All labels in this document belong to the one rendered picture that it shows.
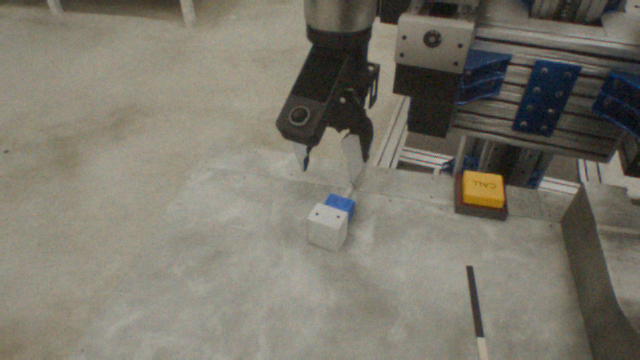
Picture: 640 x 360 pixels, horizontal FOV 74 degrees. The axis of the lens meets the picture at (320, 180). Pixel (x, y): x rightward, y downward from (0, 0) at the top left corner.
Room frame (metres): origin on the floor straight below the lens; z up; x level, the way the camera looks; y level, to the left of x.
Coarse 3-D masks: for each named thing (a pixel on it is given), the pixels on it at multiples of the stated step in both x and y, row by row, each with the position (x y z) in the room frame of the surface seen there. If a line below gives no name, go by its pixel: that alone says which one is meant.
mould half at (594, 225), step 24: (600, 192) 0.43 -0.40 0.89; (624, 192) 0.43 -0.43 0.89; (576, 216) 0.42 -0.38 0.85; (600, 216) 0.39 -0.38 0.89; (624, 216) 0.39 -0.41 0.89; (576, 240) 0.39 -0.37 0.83; (600, 240) 0.35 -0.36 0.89; (624, 240) 0.35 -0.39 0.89; (576, 264) 0.36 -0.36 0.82; (600, 264) 0.32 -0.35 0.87; (624, 264) 0.31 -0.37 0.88; (576, 288) 0.33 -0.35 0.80; (600, 288) 0.30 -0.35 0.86; (624, 288) 0.28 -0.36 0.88; (600, 312) 0.27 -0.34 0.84; (624, 312) 0.25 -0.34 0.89; (600, 336) 0.25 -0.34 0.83; (624, 336) 0.23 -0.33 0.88
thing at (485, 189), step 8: (464, 176) 0.53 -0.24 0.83; (472, 176) 0.53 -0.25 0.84; (480, 176) 0.53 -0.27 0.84; (488, 176) 0.53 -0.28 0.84; (496, 176) 0.53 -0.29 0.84; (464, 184) 0.51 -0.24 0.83; (472, 184) 0.51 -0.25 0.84; (480, 184) 0.51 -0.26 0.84; (488, 184) 0.51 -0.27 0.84; (496, 184) 0.51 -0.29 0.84; (464, 192) 0.49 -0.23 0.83; (472, 192) 0.49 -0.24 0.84; (480, 192) 0.49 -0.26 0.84; (488, 192) 0.49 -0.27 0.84; (496, 192) 0.49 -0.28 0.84; (464, 200) 0.48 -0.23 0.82; (472, 200) 0.48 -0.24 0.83; (480, 200) 0.48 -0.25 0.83; (488, 200) 0.48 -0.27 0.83; (496, 200) 0.47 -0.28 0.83
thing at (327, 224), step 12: (348, 192) 0.49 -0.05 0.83; (324, 204) 0.46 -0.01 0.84; (336, 204) 0.46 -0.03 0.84; (348, 204) 0.46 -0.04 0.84; (312, 216) 0.42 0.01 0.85; (324, 216) 0.42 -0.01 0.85; (336, 216) 0.42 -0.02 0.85; (348, 216) 0.44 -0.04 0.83; (312, 228) 0.41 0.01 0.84; (324, 228) 0.41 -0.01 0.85; (336, 228) 0.40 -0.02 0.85; (312, 240) 0.41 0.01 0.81; (324, 240) 0.40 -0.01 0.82; (336, 240) 0.40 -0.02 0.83; (336, 252) 0.40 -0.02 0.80
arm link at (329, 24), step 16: (304, 0) 0.44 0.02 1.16; (320, 0) 0.42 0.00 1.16; (336, 0) 0.41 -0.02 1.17; (352, 0) 0.41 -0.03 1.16; (368, 0) 0.42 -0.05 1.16; (304, 16) 0.44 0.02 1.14; (320, 16) 0.42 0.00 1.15; (336, 16) 0.41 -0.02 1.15; (352, 16) 0.41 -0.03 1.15; (368, 16) 0.42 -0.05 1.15; (320, 32) 0.42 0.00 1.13; (336, 32) 0.41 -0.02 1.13; (352, 32) 0.42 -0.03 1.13
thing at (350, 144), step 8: (344, 136) 0.42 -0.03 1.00; (352, 136) 0.41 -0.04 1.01; (344, 144) 0.41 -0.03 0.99; (352, 144) 0.41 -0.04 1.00; (344, 152) 0.41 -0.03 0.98; (352, 152) 0.41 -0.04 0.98; (360, 152) 0.40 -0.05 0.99; (352, 160) 0.41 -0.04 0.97; (360, 160) 0.40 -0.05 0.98; (368, 160) 0.41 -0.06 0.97; (352, 168) 0.41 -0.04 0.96; (360, 168) 0.40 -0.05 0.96; (352, 176) 0.41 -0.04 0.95; (360, 176) 0.40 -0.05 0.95; (360, 184) 0.41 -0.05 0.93
